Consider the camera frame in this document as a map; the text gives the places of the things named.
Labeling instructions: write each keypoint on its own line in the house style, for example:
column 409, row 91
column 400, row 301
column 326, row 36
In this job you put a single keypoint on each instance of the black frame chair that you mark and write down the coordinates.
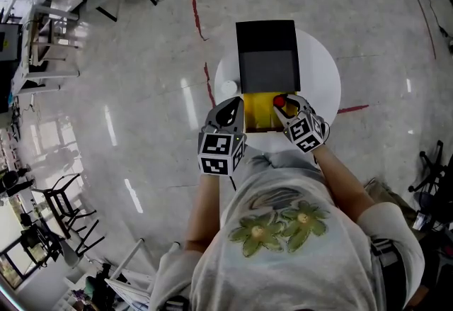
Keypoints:
column 58, row 199

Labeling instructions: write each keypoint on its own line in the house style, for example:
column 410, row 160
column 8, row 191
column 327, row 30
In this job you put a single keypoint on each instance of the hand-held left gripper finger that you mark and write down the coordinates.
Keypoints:
column 241, row 118
column 212, row 118

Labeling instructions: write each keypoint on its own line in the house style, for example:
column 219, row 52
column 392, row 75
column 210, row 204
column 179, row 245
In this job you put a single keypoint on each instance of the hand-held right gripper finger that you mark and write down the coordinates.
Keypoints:
column 304, row 107
column 284, row 122

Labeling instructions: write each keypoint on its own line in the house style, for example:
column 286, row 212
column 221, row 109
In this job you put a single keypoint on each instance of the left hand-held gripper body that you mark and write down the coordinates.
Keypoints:
column 216, row 146

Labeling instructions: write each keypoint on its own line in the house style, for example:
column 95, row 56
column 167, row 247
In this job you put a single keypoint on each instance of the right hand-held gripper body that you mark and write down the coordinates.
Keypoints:
column 304, row 132

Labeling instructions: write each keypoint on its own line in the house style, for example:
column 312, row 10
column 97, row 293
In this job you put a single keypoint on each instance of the black and yellow box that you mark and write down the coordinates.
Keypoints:
column 269, row 68

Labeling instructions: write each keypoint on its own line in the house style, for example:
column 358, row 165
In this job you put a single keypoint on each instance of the light grey trousers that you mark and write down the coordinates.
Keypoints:
column 283, row 162

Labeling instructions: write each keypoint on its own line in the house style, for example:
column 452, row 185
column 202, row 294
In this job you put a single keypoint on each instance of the black tripod stand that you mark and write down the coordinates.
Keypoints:
column 430, row 168

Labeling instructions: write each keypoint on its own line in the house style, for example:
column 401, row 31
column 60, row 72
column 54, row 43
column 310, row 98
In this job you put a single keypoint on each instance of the person's left forearm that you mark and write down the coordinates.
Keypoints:
column 203, row 214

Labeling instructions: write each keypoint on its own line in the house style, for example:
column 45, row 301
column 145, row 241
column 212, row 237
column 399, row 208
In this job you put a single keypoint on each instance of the white flower-print t-shirt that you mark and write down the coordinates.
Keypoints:
column 283, row 274

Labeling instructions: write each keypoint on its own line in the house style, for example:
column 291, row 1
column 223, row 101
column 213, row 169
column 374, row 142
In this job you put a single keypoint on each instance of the tablet with blue screen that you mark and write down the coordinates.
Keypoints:
column 421, row 221

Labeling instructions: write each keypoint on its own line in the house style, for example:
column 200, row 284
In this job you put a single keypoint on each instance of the white frame rack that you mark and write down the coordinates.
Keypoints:
column 39, row 72

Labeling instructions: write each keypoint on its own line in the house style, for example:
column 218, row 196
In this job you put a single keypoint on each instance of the white board frame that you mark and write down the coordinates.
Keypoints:
column 131, row 288

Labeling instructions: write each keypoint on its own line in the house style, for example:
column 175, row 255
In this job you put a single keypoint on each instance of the black cabinet with yellow label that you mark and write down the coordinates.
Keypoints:
column 8, row 42

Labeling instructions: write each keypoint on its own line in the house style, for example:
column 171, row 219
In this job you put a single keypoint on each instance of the person's right forearm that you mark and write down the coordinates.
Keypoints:
column 343, row 185

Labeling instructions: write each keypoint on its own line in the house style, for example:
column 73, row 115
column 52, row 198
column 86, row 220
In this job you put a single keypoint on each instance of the small white round lid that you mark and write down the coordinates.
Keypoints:
column 229, row 87

